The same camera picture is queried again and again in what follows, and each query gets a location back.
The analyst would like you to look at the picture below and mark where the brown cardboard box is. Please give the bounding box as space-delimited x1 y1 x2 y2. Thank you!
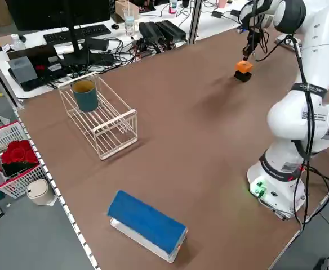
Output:
114 0 139 21

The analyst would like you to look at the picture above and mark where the red roses bunch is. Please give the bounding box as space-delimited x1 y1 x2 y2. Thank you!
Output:
1 139 40 165

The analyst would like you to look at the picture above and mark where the blue covered stand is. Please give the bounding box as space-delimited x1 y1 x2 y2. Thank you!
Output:
106 190 189 264

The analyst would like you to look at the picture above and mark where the teal cylinder cup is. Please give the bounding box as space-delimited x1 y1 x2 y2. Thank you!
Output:
72 80 100 113

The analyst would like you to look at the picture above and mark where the black power supply unit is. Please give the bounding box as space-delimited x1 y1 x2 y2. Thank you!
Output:
138 21 165 43
155 20 187 41

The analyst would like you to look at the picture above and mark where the aluminium frame post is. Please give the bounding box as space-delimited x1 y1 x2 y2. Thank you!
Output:
188 0 204 46

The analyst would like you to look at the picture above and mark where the black computer monitor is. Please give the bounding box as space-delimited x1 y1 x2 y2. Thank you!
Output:
5 0 111 32

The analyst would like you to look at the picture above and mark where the grey box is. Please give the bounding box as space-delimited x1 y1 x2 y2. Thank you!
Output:
8 56 38 84

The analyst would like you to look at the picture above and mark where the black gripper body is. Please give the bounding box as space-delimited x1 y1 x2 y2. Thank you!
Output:
246 28 263 50

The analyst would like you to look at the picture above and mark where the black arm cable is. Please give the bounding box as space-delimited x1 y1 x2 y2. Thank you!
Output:
287 33 329 230

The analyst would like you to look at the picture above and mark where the black monitor stand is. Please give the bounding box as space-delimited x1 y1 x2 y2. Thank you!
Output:
59 0 115 68

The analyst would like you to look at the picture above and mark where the red white shopping basket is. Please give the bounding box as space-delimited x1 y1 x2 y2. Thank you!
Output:
0 121 51 199

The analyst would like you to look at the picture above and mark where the black keyboard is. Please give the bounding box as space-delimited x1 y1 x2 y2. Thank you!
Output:
42 24 112 45

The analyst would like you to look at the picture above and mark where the small white trash bin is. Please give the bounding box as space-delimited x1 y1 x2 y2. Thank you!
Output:
26 179 54 206

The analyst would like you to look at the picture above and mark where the clear water bottle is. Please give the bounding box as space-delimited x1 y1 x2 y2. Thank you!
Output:
124 10 139 37
11 33 27 51

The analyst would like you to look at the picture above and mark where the white wire rack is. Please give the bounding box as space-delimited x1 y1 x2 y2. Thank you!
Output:
59 72 139 161

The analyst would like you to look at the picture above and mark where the black button box base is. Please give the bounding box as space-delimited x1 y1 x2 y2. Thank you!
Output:
234 70 252 83

